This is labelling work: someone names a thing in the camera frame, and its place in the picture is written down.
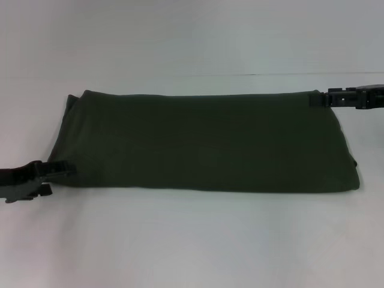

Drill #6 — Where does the dark green t-shirt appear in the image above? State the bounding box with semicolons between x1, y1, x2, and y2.
47;88;361;193

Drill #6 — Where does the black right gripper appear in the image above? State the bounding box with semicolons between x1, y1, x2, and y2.
308;85;384;111

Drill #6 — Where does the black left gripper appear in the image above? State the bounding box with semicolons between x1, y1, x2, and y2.
0;160;78;205

